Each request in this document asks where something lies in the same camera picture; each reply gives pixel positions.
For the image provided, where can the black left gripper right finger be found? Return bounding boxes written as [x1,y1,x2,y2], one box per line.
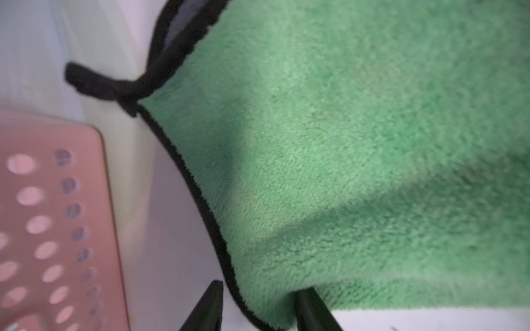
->
[295,288,342,331]

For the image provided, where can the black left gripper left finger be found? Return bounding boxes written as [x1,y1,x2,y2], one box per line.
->
[180,280,224,331]

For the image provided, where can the green grey microfibre cloth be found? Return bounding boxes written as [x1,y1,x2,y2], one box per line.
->
[65,1,529,330]

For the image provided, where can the pink perforated plastic basket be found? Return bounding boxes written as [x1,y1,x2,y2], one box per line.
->
[1,109,130,330]

